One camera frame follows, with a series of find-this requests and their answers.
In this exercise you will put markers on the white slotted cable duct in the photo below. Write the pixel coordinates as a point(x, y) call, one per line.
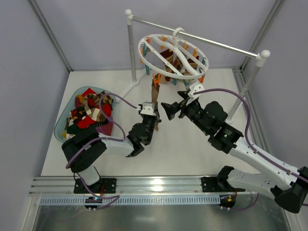
point(134, 200)

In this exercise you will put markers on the beige patchwork argyle sock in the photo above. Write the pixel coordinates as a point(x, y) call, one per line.
point(176, 62)

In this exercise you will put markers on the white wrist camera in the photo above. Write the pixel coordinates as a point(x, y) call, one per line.
point(146, 108)
point(193, 88)

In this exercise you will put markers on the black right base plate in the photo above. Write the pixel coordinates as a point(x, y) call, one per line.
point(213, 184)

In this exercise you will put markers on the white round clip hanger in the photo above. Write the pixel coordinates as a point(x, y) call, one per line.
point(194, 60)

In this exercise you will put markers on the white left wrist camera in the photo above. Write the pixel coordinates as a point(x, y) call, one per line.
point(146, 108)

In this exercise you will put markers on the teal plastic basket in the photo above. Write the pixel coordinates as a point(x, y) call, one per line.
point(60, 125)

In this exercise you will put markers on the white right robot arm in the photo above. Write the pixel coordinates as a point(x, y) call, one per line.
point(235, 143)

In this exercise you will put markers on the red sock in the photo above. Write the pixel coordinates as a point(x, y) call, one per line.
point(85, 122)

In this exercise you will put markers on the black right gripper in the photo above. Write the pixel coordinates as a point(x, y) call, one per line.
point(182, 107)

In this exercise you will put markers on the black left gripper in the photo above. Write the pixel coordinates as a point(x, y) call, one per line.
point(151, 117)

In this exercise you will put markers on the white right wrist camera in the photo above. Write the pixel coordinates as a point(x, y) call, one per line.
point(193, 88)

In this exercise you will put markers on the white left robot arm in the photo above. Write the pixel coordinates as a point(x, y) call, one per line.
point(86, 147)

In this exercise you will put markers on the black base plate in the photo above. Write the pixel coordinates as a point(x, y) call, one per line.
point(213, 184)
point(103, 186)

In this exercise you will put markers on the pile of colourful socks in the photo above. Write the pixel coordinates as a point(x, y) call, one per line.
point(89, 113)

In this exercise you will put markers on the brown yellow argyle sock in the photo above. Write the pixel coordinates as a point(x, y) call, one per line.
point(107, 99)

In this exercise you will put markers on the aluminium mounting rail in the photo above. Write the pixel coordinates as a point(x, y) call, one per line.
point(155, 184)

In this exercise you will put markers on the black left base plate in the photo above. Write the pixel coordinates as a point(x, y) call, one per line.
point(103, 186)

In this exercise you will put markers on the brown striped sock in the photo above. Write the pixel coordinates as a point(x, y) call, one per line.
point(91, 106)

